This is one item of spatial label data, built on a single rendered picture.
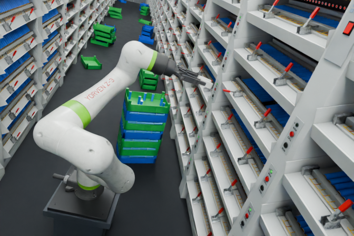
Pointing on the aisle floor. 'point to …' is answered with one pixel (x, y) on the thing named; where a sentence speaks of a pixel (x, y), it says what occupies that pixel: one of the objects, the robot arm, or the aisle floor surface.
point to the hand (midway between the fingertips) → (204, 82)
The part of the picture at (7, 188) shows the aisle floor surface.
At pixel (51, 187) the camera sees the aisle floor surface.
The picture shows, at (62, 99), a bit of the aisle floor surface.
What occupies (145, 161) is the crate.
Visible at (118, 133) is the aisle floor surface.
